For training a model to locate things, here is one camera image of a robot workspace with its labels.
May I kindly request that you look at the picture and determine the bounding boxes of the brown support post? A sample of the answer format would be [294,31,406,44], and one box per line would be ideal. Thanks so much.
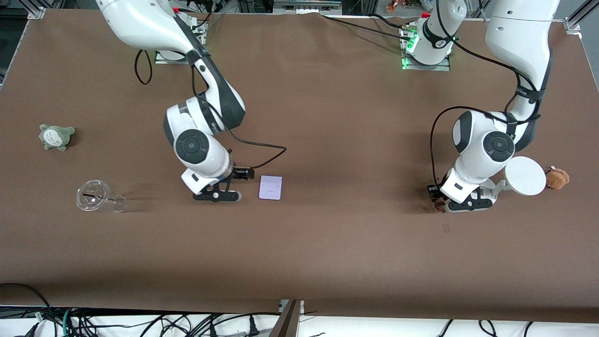
[268,300,304,337]

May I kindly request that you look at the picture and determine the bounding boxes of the clear glass cup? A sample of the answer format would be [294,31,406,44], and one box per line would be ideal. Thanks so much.
[75,180,127,213]

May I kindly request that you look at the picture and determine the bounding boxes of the white round desk lamp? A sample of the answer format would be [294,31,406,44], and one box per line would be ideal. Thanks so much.
[480,156,547,202]

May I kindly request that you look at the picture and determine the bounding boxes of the grey totoro plush toy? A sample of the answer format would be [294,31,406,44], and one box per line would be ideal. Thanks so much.
[39,124,76,152]

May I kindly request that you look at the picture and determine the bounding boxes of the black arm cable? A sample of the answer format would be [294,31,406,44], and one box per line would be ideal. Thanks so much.
[135,49,287,170]
[430,28,546,188]

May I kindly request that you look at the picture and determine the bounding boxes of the white phone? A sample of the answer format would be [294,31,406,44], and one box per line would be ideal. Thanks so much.
[258,175,284,201]

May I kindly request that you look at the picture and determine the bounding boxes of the aluminium frame corner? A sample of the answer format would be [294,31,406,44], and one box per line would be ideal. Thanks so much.
[26,0,47,20]
[564,0,599,34]

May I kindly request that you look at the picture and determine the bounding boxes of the brown plush keychain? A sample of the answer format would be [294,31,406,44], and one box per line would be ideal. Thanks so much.
[545,165,570,190]

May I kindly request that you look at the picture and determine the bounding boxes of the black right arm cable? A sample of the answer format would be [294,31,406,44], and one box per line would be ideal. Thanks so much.
[135,49,287,170]

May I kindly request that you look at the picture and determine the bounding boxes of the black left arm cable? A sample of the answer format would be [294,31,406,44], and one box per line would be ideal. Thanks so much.
[430,28,546,188]

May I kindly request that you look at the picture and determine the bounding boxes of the silver metal rail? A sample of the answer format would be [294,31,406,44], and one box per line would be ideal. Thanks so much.
[273,0,343,15]

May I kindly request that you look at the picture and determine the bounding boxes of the black cable across table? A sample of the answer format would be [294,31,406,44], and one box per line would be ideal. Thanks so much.
[320,13,405,39]

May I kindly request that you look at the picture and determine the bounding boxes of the black looped floor cable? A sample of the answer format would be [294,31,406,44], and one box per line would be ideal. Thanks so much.
[0,282,59,337]

